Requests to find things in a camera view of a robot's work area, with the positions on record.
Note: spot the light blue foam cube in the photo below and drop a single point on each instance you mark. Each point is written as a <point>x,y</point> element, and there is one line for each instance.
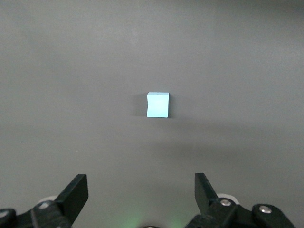
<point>158,105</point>

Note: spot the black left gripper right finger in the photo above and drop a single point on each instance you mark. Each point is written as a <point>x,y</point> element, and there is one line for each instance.
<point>205,194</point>

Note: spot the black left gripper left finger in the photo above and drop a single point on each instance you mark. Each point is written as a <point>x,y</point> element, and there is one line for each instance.
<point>71,197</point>

